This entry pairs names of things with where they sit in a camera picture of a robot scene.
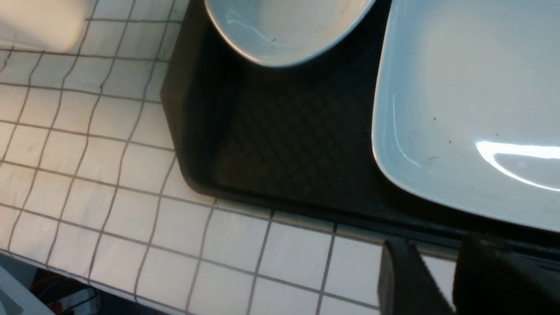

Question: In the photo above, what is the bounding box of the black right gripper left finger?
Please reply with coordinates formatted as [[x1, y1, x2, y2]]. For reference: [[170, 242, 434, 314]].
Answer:
[[378, 239, 455, 315]]

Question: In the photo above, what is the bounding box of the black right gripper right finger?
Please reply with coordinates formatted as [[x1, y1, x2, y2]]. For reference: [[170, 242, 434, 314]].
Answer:
[[453, 236, 560, 315]]

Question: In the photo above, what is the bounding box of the white square rice plate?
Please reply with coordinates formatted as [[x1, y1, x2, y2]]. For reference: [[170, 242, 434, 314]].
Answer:
[[372, 0, 560, 233]]

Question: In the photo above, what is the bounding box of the white small bowl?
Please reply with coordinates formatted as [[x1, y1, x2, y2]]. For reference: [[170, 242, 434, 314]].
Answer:
[[204, 0, 375, 68]]

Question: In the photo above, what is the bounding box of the black serving tray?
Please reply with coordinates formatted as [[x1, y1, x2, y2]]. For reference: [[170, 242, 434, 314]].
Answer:
[[160, 0, 559, 269]]

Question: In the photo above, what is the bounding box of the large white plastic tub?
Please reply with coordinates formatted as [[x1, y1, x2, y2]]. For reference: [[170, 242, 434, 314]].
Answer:
[[0, 0, 94, 53]]

